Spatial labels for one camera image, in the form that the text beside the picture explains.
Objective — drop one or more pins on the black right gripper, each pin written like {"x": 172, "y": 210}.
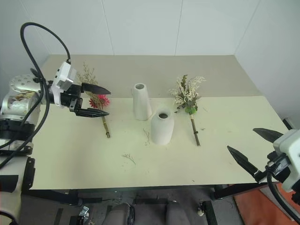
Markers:
{"x": 280, "y": 167}

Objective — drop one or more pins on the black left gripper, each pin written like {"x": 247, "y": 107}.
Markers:
{"x": 72, "y": 98}

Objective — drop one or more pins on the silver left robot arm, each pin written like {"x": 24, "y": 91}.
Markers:
{"x": 21, "y": 93}

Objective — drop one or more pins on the tall narrow white vase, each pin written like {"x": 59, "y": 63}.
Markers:
{"x": 141, "y": 105}

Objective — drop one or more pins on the wide white vase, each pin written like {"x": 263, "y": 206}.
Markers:
{"x": 161, "y": 131}

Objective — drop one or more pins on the red dried flower bouquet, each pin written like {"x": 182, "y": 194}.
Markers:
{"x": 101, "y": 100}

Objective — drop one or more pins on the orange floor mat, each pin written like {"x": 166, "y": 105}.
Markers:
{"x": 255, "y": 208}

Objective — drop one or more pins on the small dried twig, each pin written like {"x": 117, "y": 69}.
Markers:
{"x": 147, "y": 136}
{"x": 130, "y": 158}

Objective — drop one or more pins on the small white caster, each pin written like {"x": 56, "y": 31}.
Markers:
{"x": 200, "y": 212}

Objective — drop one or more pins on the white dried flower bouquet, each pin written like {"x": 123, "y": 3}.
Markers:
{"x": 187, "y": 93}

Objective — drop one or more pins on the crumpled silver foil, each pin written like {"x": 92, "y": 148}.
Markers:
{"x": 84, "y": 212}

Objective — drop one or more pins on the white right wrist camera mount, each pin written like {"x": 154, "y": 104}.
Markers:
{"x": 291, "y": 145}

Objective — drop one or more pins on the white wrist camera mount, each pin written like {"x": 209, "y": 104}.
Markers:
{"x": 63, "y": 73}
{"x": 291, "y": 145}

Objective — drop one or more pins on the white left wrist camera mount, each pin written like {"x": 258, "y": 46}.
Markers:
{"x": 63, "y": 73}

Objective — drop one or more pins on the black table frame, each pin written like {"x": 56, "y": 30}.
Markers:
{"x": 70, "y": 195}

